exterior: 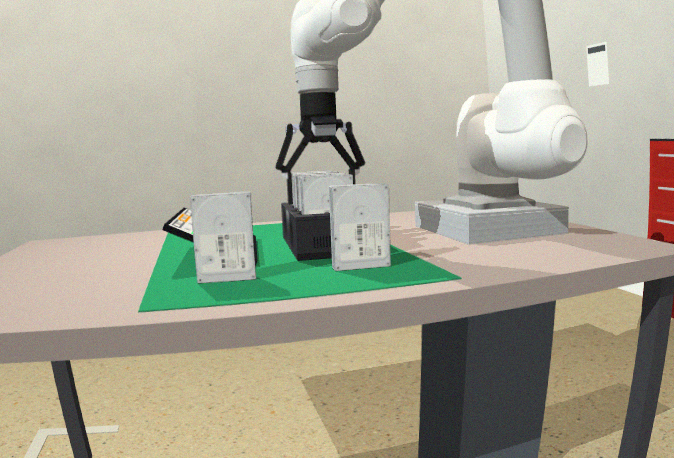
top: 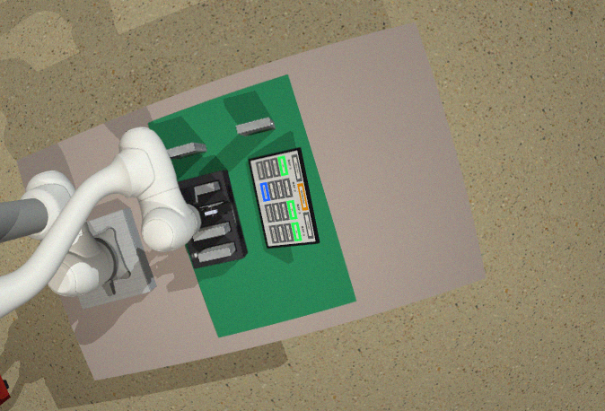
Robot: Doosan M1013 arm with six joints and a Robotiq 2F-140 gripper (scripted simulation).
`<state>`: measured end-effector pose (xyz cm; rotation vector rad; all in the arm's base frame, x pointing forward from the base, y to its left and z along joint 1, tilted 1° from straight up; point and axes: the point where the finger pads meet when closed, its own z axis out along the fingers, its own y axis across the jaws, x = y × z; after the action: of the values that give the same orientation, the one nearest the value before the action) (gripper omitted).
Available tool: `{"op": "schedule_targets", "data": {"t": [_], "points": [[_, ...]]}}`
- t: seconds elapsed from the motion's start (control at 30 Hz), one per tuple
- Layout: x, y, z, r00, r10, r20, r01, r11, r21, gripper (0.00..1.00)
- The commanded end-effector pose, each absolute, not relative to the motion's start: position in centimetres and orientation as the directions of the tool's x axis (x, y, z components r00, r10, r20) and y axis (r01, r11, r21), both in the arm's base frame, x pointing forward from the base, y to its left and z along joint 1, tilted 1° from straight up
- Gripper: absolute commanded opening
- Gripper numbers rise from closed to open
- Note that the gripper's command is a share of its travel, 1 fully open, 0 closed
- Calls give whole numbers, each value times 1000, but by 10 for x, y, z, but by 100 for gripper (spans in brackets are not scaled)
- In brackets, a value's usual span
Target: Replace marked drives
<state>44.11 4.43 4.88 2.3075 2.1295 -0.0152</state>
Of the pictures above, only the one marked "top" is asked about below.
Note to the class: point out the green mat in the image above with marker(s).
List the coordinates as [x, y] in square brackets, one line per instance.
[268, 286]

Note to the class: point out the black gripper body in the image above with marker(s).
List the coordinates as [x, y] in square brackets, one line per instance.
[201, 213]

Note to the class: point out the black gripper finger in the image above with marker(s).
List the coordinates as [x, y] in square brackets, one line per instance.
[217, 209]

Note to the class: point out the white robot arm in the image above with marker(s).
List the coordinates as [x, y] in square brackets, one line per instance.
[142, 169]

